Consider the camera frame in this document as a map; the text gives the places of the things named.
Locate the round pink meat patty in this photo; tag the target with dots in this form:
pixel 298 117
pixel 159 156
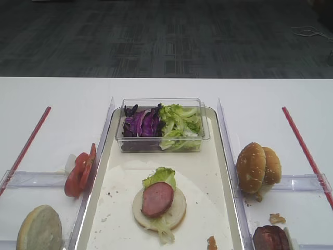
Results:
pixel 157 199

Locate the shredded green lettuce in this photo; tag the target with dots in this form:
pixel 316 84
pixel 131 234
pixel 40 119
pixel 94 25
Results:
pixel 180 124

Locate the rear tomato slice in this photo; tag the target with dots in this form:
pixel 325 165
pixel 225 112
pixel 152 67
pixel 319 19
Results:
pixel 88 166

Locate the tomato slice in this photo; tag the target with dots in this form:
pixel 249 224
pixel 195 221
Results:
pixel 74 168
pixel 88 166

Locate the green lettuce leaf on bun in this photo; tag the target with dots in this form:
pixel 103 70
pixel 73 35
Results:
pixel 167 175

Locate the front tomato slice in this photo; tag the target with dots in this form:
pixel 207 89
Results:
pixel 74 168

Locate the stack of meat patties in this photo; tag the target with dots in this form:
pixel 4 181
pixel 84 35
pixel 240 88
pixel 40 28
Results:
pixel 270 238

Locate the shredded purple cabbage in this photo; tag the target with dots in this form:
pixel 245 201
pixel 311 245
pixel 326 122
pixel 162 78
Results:
pixel 147 123

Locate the clear plastic salad container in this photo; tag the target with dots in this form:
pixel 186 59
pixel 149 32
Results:
pixel 152 144

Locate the left long clear divider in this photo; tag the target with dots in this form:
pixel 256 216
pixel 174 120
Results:
pixel 78 226

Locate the white rectangular metal tray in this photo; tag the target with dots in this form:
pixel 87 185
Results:
pixel 202 176

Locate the front sesame bun top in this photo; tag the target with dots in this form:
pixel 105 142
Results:
pixel 250 166

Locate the sesame bun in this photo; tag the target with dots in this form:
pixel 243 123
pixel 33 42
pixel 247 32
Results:
pixel 273 167
pixel 250 166

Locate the bottom bun slice on tray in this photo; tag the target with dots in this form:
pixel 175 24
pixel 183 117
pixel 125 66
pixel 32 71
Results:
pixel 173 217

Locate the rear sesame bun top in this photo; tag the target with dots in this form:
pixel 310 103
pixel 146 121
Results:
pixel 273 167

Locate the left red straw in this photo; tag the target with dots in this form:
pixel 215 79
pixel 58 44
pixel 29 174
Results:
pixel 24 150

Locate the red straw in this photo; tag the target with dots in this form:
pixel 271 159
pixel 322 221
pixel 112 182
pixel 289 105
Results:
pixel 24 150
pixel 308 155

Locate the orange food crumb on tray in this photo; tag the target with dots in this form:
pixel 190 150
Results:
pixel 211 243

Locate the right red straw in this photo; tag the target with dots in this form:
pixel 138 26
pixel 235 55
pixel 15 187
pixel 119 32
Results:
pixel 308 155

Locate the brown crumb right compartment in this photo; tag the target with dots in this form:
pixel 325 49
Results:
pixel 277 218

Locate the right clear cross divider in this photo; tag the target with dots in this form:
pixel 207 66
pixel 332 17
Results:
pixel 303 183

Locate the clear cross divider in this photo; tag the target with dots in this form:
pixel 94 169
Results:
pixel 303 183
pixel 23 179

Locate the left clear cross divider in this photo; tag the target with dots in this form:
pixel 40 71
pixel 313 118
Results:
pixel 23 179

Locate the pale bun half left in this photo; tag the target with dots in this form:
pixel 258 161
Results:
pixel 41 229

